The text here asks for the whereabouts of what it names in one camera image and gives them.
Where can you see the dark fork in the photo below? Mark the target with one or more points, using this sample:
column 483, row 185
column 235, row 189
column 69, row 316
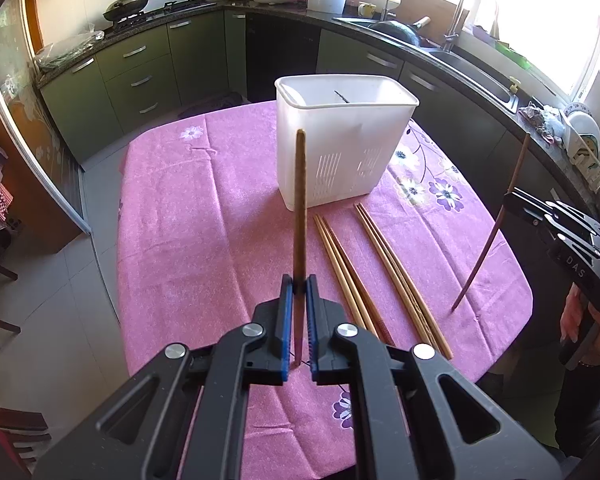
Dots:
column 342, row 96

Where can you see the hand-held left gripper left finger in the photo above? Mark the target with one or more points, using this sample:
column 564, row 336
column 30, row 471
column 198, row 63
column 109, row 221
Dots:
column 286, row 320

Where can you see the wooden cutting board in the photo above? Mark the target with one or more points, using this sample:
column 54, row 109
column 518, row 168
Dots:
column 430, row 5

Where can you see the white plastic utensil holder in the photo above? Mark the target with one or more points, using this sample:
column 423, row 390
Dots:
column 350, row 150

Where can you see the white plate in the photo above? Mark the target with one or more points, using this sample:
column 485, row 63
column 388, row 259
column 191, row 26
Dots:
column 582, row 127

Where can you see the green plastic tray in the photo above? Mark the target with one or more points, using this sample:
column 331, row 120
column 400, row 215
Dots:
column 512, row 55

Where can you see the brown wooden chopstick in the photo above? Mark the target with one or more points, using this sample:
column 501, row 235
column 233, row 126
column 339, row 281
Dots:
column 518, row 165
column 300, row 200
column 353, row 270
column 408, row 280
column 399, row 280
column 341, row 270

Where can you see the plastic bag of greens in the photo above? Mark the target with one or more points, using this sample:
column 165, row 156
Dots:
column 65, row 50

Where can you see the person's dark clothing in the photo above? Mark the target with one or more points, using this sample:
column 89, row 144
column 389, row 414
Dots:
column 590, row 410

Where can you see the floral glass sliding door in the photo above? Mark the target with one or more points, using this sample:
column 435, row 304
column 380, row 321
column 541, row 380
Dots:
column 25, row 120

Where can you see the steel kitchen faucet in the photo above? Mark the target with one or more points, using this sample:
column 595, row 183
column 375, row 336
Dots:
column 457, row 15

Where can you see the small yellow plastic holder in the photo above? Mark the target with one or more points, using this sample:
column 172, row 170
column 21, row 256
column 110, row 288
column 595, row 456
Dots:
column 515, row 85

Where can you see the steel kitchen sink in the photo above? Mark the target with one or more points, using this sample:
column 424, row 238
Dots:
column 475, row 77

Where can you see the black wok with lid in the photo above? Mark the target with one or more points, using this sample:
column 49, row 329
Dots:
column 126, row 5

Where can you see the dark floor mat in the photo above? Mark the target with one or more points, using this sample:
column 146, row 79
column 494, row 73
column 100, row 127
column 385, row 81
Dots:
column 215, row 105

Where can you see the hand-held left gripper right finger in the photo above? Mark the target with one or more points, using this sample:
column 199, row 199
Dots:
column 314, row 330

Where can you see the dish rack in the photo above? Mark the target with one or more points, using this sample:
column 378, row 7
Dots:
column 587, row 165

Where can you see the yellow and white mug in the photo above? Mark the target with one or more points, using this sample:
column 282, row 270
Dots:
column 367, row 11

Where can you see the dark stone countertop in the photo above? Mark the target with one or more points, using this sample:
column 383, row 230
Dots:
column 290, row 10

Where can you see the green kitchen base cabinet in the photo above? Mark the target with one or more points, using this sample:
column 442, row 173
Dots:
column 140, row 80

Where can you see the person's right hand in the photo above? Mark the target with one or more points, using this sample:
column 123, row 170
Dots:
column 572, row 317

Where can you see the pink floral tablecloth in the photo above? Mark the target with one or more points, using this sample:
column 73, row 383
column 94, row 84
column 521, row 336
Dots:
column 205, row 220

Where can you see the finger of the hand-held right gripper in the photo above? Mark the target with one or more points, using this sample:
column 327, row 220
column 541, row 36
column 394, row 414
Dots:
column 525, row 207

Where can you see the black gas stove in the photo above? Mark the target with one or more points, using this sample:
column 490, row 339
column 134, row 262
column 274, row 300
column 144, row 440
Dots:
column 175, row 9

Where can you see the crumpled dish rag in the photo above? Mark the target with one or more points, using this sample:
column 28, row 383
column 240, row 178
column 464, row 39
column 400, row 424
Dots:
column 537, row 120

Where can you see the kitchen window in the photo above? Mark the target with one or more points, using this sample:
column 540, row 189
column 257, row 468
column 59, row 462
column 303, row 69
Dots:
column 530, row 0

